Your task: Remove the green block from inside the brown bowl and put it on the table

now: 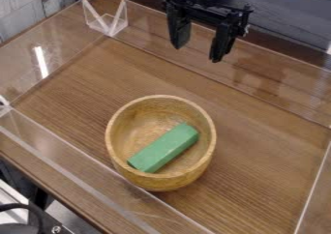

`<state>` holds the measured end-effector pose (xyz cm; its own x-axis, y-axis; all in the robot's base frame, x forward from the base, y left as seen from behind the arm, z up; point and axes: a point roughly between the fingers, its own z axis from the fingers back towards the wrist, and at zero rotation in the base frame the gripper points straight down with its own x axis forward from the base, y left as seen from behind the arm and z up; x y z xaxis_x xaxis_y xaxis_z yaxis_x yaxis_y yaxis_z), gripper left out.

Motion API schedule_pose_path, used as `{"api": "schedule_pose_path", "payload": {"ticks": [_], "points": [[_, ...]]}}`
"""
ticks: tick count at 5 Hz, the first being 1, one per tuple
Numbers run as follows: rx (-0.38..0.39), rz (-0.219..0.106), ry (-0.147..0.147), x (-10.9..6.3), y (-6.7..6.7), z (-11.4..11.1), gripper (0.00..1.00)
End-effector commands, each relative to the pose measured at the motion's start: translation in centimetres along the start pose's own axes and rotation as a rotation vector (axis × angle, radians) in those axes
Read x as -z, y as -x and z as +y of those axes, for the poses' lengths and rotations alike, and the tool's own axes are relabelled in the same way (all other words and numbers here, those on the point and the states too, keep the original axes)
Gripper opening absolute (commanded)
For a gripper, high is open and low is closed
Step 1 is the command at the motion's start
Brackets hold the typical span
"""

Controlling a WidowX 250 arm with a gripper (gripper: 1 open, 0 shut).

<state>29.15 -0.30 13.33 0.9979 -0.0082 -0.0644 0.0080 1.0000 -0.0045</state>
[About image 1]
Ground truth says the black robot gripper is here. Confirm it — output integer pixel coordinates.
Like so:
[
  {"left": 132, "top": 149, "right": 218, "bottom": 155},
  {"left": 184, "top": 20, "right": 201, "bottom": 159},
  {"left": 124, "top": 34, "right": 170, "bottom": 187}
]
[{"left": 164, "top": 0, "right": 253, "bottom": 63}]

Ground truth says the brown wooden bowl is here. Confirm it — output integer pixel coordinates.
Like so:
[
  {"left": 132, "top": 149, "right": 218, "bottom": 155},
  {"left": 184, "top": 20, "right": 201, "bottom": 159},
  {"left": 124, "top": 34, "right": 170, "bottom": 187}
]
[{"left": 104, "top": 95, "right": 217, "bottom": 191}]

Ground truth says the green rectangular block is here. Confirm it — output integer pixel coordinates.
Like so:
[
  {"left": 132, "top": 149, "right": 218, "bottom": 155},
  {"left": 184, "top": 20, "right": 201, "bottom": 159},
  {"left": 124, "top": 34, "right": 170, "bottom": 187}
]
[{"left": 126, "top": 123, "right": 198, "bottom": 173}]

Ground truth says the clear acrylic corner bracket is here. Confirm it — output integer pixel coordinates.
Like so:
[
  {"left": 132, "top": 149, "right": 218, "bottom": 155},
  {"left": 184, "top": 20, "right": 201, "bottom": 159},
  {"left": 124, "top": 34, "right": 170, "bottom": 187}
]
[{"left": 81, "top": 0, "right": 128, "bottom": 37}]

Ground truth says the black cable lower left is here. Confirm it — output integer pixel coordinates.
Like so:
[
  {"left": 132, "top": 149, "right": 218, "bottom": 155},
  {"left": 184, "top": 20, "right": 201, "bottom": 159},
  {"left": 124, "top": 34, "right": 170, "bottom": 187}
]
[{"left": 0, "top": 202, "right": 46, "bottom": 234}]

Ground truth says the black metal frame bracket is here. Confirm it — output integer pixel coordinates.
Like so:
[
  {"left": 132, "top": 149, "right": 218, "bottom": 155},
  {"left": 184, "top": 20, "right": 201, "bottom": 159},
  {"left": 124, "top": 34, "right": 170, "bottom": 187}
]
[{"left": 26, "top": 211, "right": 74, "bottom": 234}]

